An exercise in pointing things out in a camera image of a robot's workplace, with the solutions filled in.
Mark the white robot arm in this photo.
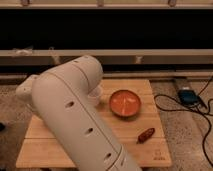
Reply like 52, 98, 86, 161
16, 56, 141, 171

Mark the orange bowl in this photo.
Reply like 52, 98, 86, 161
109, 90, 141, 117

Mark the brown sausage toy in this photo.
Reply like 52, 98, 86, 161
137, 128, 155, 143

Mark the blue power adapter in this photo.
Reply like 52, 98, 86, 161
178, 89, 199, 105

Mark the black cable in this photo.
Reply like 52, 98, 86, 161
153, 77, 213, 168

